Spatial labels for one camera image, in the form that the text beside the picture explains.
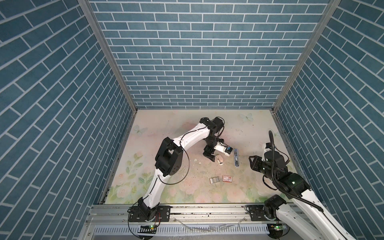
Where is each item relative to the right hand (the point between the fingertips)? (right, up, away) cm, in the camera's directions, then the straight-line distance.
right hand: (249, 157), depth 77 cm
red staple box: (-10, -14, +8) cm, 19 cm away
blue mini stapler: (-3, -3, +16) cm, 17 cm away
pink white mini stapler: (-14, -4, +13) cm, 19 cm away
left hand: (-16, +1, +12) cm, 19 cm away
